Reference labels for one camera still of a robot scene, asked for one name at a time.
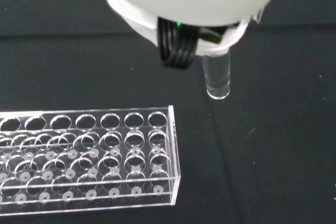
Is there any clear acrylic test tube rack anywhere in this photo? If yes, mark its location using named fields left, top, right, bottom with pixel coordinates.
left=0, top=105, right=182, bottom=211

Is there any black bench cloth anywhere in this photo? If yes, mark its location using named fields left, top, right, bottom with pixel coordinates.
left=0, top=0, right=336, bottom=224

